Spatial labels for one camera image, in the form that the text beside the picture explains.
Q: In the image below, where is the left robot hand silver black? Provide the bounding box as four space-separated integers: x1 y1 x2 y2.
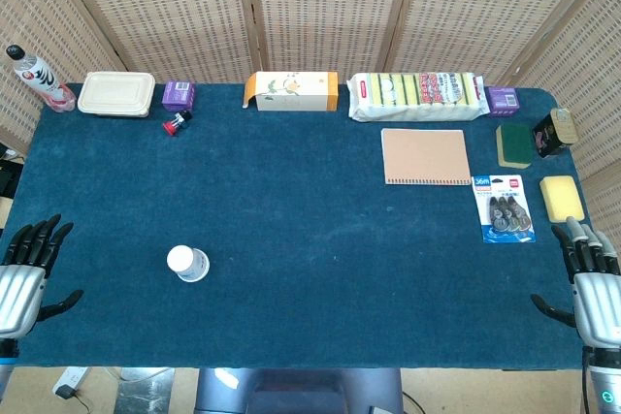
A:
0 212 85 340

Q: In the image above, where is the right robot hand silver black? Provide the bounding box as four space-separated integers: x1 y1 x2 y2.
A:
530 218 621 351

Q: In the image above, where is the dark robot base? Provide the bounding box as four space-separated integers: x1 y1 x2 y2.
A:
194 366 406 414

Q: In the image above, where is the white power strip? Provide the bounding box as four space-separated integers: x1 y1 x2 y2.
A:
51 366 92 398

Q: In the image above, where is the dark equipment beside table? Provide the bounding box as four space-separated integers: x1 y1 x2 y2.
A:
0 141 24 198

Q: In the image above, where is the blue correction tape blister pack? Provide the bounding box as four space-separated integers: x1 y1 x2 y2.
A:
471 174 538 244

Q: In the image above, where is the metal table leg plate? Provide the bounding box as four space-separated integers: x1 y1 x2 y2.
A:
114 366 177 414

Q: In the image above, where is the dark tin with gold lid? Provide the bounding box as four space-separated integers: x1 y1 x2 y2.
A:
531 107 579 160

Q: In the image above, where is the green yellow scouring sponge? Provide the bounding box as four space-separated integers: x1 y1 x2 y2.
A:
495 123 536 170

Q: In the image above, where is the clear plastic drink bottle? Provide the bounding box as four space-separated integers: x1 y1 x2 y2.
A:
5 44 78 113

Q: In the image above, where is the beige lidded food container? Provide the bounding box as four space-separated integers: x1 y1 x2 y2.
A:
77 71 157 119

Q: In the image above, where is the small purple box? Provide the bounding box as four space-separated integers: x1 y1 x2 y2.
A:
161 80 197 112
485 86 520 117

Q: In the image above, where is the tan spiral notebook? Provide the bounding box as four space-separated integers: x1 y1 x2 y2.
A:
380 128 473 186

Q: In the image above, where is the packaged yellow sponges pack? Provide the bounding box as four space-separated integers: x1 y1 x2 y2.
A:
347 71 488 123

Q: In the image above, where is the blue table cloth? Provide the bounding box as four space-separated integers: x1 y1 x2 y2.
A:
0 82 597 371

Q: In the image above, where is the white orange floral carton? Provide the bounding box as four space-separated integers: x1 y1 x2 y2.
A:
241 70 341 113

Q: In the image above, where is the bamboo folding screen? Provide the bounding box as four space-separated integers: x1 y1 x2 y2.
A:
0 0 621 246

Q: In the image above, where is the black plug with cable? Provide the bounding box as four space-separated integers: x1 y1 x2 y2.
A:
55 384 93 414

